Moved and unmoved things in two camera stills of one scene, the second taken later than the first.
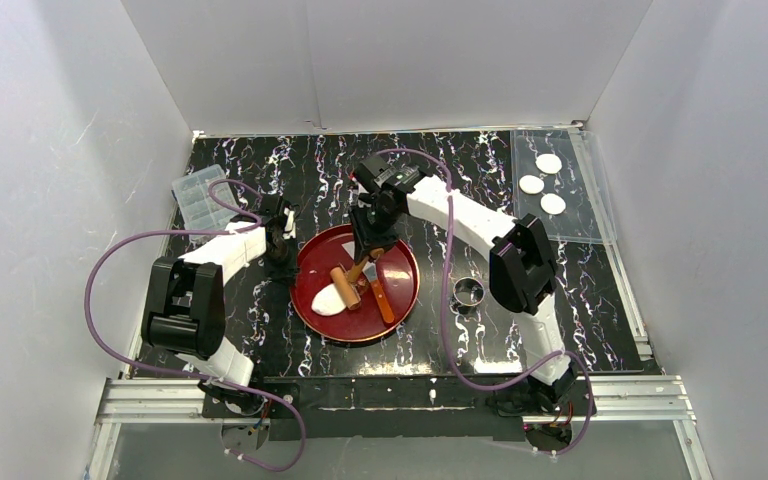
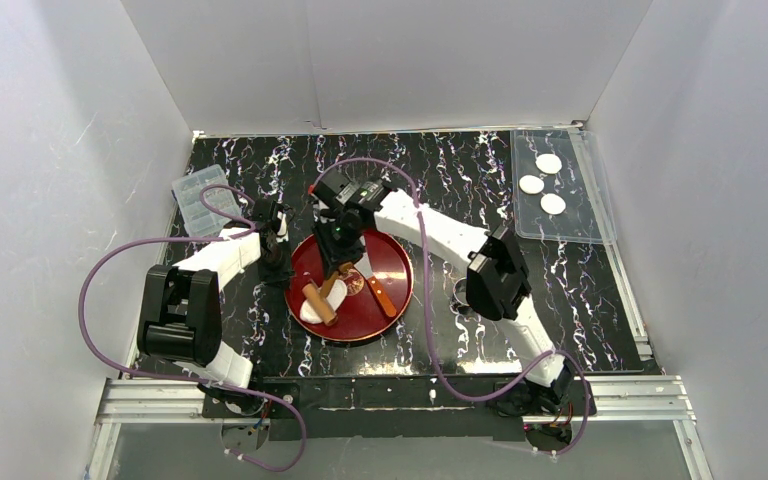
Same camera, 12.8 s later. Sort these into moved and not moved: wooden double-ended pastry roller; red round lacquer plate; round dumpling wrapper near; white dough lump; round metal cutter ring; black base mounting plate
Moved: wooden double-ended pastry roller; white dough lump
Not moved: black base mounting plate; round metal cutter ring; round dumpling wrapper near; red round lacquer plate
